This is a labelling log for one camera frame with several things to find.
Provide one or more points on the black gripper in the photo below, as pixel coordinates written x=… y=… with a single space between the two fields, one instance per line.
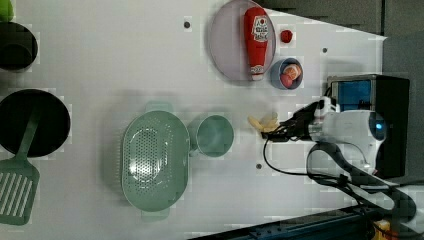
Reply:
x=295 y=127

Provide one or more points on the yellow plush banana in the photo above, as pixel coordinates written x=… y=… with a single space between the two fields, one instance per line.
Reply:
x=267 y=124

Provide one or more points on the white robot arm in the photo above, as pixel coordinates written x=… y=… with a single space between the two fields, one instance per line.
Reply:
x=344 y=156

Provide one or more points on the green mug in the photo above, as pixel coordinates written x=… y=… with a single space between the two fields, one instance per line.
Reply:
x=210 y=135

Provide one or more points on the red toy fruit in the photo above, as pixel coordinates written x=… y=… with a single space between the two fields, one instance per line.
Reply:
x=286 y=81

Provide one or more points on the orange toy fruit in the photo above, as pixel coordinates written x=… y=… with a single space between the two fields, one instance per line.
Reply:
x=293 y=71

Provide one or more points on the blue bowl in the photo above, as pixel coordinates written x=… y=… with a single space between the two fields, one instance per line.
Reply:
x=277 y=71

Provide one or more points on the red strawberry toy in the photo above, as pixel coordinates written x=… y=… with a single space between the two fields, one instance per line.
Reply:
x=286 y=36

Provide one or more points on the red ketchup bottle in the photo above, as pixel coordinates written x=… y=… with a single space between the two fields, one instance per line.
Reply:
x=256 y=29

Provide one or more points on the black toaster oven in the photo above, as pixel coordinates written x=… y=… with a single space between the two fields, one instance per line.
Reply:
x=389 y=97

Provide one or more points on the grey round plate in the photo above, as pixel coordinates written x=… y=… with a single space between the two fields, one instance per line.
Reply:
x=227 y=43

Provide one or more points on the green oval colander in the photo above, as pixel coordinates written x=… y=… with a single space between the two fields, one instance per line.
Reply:
x=154 y=163

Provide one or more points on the black round pan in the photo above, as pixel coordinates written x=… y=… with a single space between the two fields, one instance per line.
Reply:
x=53 y=127

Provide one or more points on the green slotted spatula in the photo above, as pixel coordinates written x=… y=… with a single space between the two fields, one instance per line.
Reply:
x=19 y=180

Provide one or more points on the black utensil holder cup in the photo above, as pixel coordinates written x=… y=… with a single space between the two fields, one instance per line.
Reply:
x=18 y=47

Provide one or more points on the green bottle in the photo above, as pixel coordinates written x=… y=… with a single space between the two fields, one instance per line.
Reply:
x=6 y=11

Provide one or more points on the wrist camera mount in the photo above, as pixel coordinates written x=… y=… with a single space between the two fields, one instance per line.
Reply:
x=326 y=105

